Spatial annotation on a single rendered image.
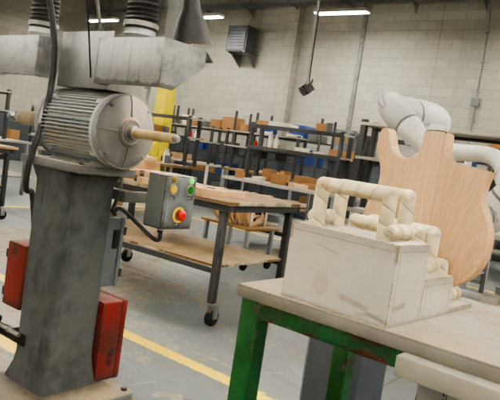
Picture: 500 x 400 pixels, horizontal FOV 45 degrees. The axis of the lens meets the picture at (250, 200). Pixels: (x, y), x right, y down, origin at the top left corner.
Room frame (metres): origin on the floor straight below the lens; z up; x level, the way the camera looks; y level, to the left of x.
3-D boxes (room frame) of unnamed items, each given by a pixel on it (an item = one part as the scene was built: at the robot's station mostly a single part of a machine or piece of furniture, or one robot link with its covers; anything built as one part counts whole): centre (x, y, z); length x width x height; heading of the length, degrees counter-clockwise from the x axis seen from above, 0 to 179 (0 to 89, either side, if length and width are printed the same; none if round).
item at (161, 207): (2.26, 0.36, 0.99); 0.24 x 0.21 x 0.26; 52
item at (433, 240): (1.41, -0.44, 1.07); 0.03 x 0.03 x 0.09
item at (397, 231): (1.25, -0.32, 1.12); 0.11 x 0.03 x 0.03; 140
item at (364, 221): (1.41, -0.33, 1.12); 0.20 x 0.03 x 0.03; 49
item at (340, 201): (1.40, -0.21, 1.15); 0.03 x 0.03 x 0.09
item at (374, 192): (1.29, -0.22, 1.20); 0.20 x 0.03 x 0.03; 49
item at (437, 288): (1.44, -0.35, 0.98); 0.27 x 0.16 x 0.09; 50
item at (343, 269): (1.32, -0.25, 1.02); 0.27 x 0.15 x 0.17; 50
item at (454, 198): (1.56, -0.46, 1.17); 0.35 x 0.04 x 0.40; 49
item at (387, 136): (1.64, -0.36, 1.32); 0.07 x 0.04 x 0.09; 49
